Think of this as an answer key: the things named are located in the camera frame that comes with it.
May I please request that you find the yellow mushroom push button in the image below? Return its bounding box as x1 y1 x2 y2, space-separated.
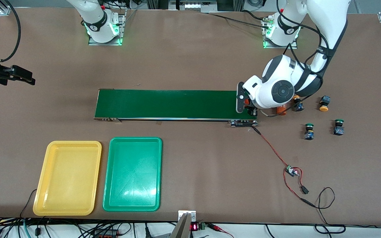
319 96 331 112
292 95 305 112

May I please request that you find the green mushroom push button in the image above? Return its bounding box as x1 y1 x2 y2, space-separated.
304 123 315 140
333 119 345 136

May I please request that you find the small speed controller board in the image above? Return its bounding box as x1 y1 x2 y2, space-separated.
284 165 301 177

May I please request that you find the green conveyor belt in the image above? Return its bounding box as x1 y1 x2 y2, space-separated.
94 89 259 128

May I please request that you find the yellow plastic tray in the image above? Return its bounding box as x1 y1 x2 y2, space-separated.
33 140 102 217

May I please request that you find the red clip lead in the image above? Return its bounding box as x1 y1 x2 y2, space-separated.
207 223 234 238

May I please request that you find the white background device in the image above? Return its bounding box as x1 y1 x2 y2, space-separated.
169 0 217 13

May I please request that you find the green plastic tray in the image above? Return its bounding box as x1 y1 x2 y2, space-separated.
103 137 163 212

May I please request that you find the grey aluminium profile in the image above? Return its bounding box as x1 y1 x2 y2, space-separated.
170 213 191 238

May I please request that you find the orange power strip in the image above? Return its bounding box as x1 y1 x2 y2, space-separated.
93 230 120 238

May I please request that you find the red black conveyor power cable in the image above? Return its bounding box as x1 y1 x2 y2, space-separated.
253 127 288 167

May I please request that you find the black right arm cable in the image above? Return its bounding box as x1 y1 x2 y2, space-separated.
0 0 22 63

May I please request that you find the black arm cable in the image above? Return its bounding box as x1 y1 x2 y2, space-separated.
0 0 22 63
276 0 330 66

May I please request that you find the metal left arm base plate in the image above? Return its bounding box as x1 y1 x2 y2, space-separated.
263 15 298 49

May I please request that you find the red black plug cable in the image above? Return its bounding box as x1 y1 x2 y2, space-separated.
293 166 305 189

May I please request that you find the red black supply cable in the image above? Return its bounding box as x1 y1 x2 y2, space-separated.
282 172 315 207

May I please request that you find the black table cable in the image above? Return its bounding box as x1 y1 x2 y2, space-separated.
209 13 265 28

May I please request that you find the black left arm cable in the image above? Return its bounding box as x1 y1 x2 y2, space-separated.
276 0 330 66

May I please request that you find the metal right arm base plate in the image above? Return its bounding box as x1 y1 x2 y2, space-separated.
88 10 126 46

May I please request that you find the thin black cable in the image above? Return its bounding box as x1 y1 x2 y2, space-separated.
313 187 346 234

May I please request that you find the white mounting bracket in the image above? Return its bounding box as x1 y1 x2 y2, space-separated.
178 211 197 222

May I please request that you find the black cable beside tray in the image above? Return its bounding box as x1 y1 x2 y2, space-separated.
20 189 38 219

